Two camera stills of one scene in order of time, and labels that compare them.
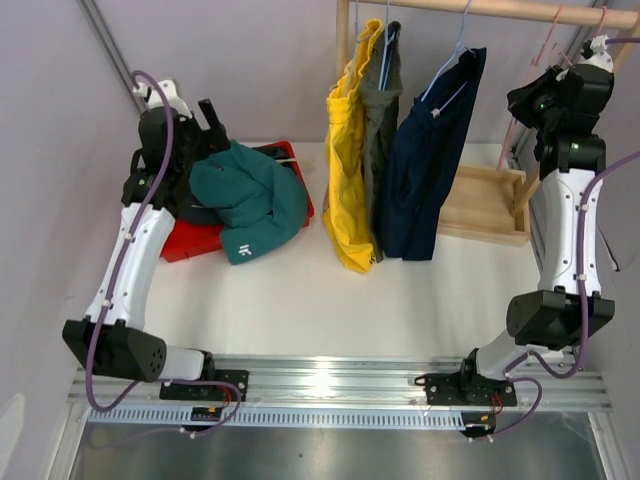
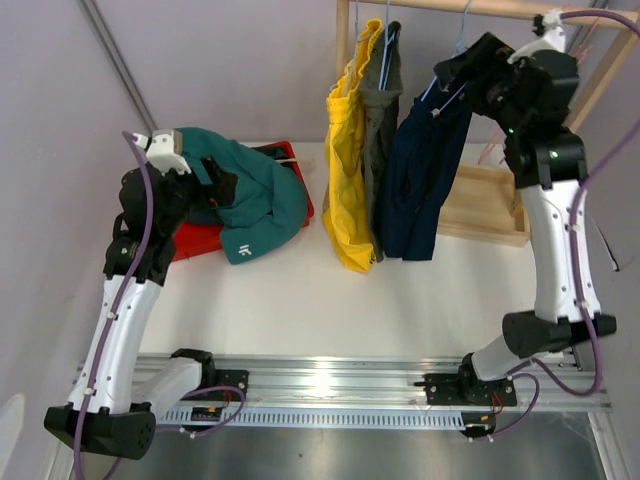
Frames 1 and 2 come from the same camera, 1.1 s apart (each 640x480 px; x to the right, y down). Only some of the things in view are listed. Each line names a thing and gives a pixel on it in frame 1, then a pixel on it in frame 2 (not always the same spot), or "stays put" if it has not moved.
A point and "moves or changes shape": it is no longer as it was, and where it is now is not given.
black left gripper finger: x=211 y=116 -> x=222 y=190
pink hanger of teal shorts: x=536 y=61 moves or changes shape
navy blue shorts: x=426 y=155 stays put
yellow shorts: x=346 y=215 stays put
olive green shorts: x=381 y=83 stays put
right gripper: x=519 y=100 -> x=489 y=50
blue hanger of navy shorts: x=458 y=49 stays put
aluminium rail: x=349 y=382 stays put
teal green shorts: x=256 y=197 stays put
